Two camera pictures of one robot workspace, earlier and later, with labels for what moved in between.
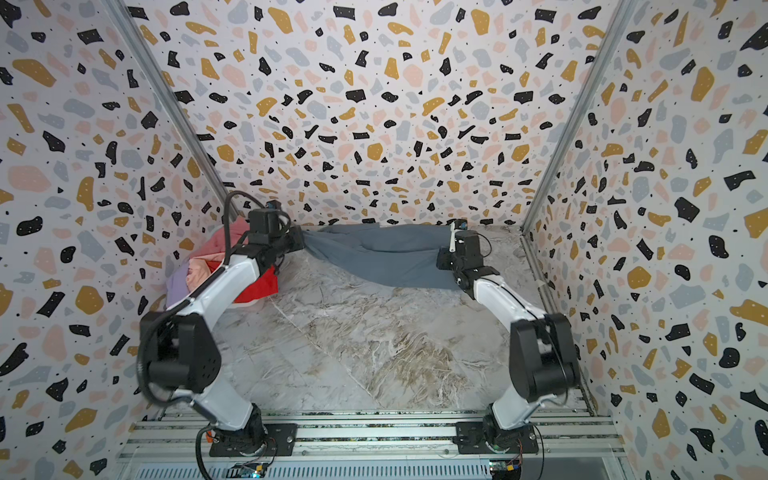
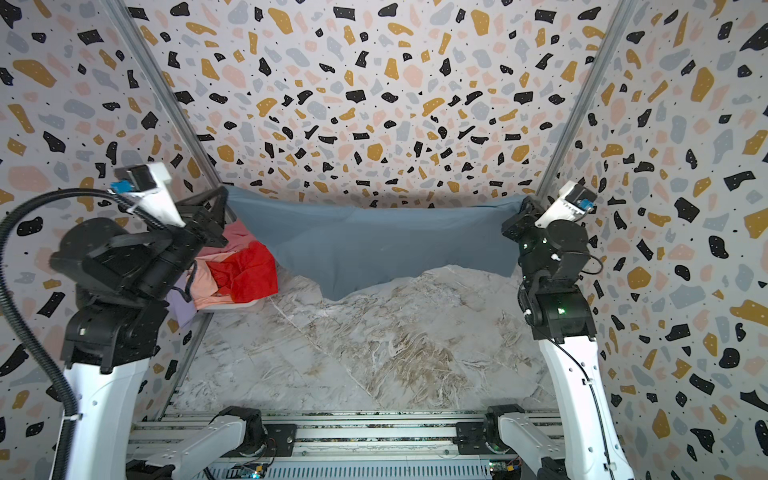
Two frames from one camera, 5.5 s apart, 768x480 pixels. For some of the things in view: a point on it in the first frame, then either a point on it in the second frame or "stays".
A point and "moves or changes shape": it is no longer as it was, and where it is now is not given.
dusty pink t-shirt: x=239 y=235 stays
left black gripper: x=289 y=235 → x=203 y=221
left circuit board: x=244 y=470 stays
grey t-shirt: x=403 y=256 moves or changes shape
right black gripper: x=447 y=258 → x=519 y=222
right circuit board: x=510 y=469 stays
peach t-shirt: x=198 y=269 stays
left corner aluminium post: x=166 y=97 stays
